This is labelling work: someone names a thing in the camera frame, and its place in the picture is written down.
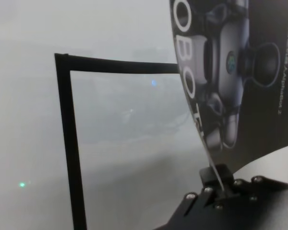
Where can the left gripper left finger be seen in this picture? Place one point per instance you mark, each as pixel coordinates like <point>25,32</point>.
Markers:
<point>207,177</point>

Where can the black robot print poster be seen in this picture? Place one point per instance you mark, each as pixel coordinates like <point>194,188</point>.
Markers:
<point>254,95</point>

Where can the short black tape strip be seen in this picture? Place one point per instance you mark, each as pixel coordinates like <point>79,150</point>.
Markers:
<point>70,143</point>

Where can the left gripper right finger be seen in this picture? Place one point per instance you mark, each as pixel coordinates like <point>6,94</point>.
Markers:
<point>226,182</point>

